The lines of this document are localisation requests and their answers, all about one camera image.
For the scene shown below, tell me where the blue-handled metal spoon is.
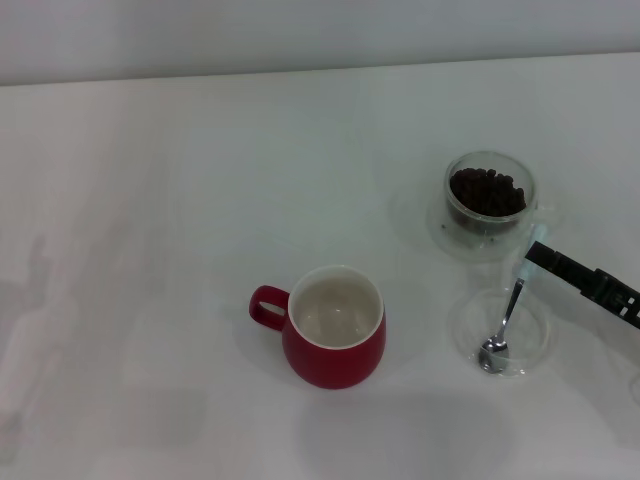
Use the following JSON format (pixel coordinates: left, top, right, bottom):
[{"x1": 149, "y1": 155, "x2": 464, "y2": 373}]
[{"x1": 477, "y1": 222, "x2": 549, "y2": 374}]

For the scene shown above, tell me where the red ceramic mug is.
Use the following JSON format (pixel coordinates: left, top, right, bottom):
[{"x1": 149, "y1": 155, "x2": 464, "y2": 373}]
[{"x1": 248, "y1": 264, "x2": 388, "y2": 389}]

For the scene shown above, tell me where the clear glass cup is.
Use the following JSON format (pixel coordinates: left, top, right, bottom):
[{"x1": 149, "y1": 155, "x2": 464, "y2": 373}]
[{"x1": 443, "y1": 150, "x2": 560, "y2": 242}]

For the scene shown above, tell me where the coffee beans pile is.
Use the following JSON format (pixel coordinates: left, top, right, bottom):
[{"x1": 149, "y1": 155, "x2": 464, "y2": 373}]
[{"x1": 448, "y1": 166, "x2": 528, "y2": 219}]

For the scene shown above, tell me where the small clear glass dish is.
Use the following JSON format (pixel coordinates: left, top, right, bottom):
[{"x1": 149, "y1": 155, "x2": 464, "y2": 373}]
[{"x1": 448, "y1": 287, "x2": 552, "y2": 380}]

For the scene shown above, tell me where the clear glass saucer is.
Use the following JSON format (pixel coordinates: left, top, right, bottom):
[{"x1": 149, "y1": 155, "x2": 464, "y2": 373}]
[{"x1": 425, "y1": 188, "x2": 542, "y2": 264}]

